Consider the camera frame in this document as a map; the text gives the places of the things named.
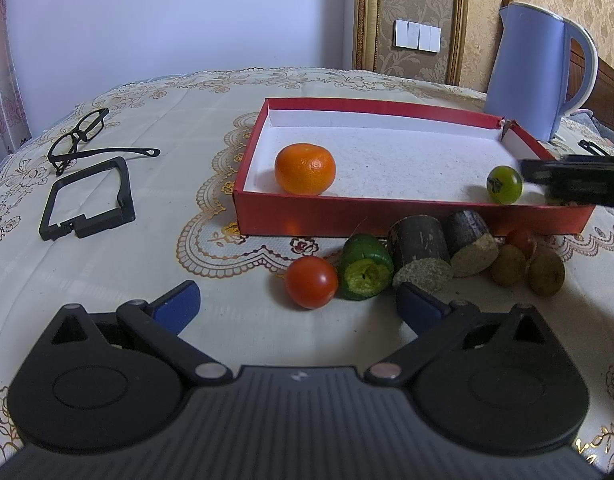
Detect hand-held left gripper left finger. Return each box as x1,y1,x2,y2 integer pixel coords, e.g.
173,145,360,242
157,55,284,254
40,280,234,389

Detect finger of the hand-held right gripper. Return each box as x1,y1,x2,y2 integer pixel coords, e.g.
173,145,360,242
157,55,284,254
518,154,614,209

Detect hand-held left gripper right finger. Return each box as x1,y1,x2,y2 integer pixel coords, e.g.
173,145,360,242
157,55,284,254
364,282,558,389

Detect dark eggplant piece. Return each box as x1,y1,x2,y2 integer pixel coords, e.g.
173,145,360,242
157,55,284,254
444,210,500,278
387,215,454,293

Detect green cucumber piece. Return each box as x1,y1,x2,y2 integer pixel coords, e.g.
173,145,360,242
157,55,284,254
336,234,395,302

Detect green tomato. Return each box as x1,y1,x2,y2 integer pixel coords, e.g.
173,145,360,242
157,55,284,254
487,165,524,205

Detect small red cherry tomato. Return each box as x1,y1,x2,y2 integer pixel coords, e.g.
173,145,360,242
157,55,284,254
505,228,538,260

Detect red cardboard box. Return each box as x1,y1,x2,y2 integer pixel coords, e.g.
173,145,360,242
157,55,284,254
232,97,596,238

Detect black clip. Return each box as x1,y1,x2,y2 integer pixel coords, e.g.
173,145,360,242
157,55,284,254
578,138,611,157

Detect grey bedding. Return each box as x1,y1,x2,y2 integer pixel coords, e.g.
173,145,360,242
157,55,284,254
562,109,614,153

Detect blue electric kettle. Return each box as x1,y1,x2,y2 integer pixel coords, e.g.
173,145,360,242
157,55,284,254
483,1,599,142

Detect black eyeglasses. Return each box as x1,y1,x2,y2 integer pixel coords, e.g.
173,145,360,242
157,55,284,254
47,107,161,177

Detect orange mandarin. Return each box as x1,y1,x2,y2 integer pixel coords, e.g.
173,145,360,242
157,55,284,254
274,143,336,196

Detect black rectangular plastic frame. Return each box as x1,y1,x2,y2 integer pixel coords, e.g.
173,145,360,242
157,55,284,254
40,156,136,241

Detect white wall light switch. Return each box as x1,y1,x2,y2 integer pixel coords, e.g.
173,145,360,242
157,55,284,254
393,18,442,53

